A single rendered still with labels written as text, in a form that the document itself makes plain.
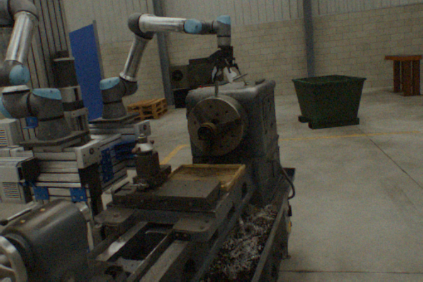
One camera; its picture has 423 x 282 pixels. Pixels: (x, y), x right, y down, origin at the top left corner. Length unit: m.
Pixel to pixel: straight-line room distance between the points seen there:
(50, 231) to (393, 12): 11.89
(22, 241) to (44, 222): 0.06
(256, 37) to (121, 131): 9.93
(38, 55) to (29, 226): 1.24
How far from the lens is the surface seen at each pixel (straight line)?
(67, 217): 0.88
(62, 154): 1.69
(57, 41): 2.06
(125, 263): 1.20
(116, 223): 1.32
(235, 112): 1.79
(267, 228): 1.84
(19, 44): 1.59
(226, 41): 1.84
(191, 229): 1.18
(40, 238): 0.83
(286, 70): 11.73
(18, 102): 1.77
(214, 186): 1.32
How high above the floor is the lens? 1.44
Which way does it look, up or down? 10 degrees down
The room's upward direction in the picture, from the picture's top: 6 degrees counter-clockwise
